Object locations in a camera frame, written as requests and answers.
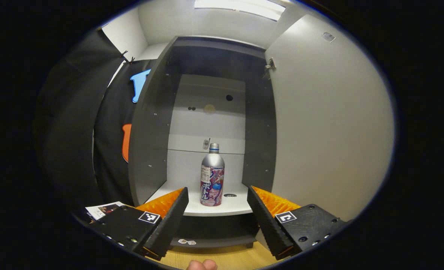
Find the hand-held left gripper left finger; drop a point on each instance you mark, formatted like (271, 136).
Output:
(171, 223)

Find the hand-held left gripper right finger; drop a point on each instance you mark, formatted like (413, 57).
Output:
(267, 223)

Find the silver bottle with pink label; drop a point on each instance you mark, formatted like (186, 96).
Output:
(212, 165)

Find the black backdrop cloth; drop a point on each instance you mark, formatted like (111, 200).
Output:
(68, 131)

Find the long ceiling light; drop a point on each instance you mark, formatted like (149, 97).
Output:
(240, 6)

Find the light grey cabinet door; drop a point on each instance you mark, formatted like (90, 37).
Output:
(327, 131)

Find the metal door hinge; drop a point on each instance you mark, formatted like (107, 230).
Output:
(270, 67)

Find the white cover book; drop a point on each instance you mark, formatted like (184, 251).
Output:
(102, 210)

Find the dark grey cabinet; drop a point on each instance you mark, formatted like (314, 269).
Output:
(150, 131)

